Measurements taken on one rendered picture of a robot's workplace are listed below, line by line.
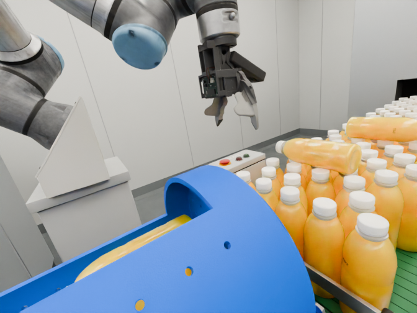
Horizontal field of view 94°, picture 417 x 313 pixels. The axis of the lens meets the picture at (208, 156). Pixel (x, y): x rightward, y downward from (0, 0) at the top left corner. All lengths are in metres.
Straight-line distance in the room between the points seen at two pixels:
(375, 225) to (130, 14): 0.52
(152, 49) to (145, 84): 2.61
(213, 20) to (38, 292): 0.56
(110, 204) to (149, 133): 2.23
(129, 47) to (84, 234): 0.70
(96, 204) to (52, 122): 0.32
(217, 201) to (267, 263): 0.08
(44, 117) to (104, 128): 2.06
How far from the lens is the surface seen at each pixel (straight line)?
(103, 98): 2.91
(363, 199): 0.47
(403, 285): 0.63
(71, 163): 0.78
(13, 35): 0.91
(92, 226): 0.90
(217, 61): 0.46
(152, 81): 3.06
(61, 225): 0.90
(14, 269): 2.00
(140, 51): 0.43
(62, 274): 0.44
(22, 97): 0.91
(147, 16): 0.44
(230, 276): 0.20
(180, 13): 0.54
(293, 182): 0.52
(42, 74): 0.97
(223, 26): 0.46
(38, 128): 0.88
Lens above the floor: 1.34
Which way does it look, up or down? 18 degrees down
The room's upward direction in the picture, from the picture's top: 9 degrees counter-clockwise
